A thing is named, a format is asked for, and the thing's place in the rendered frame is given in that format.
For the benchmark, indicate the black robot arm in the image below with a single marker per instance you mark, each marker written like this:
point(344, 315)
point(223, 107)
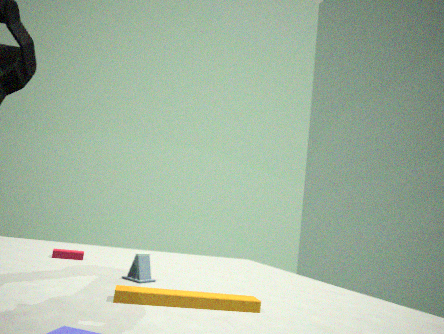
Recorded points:
point(17, 64)

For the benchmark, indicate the yellow bar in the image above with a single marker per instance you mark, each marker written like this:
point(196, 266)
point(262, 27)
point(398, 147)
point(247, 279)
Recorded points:
point(186, 299)

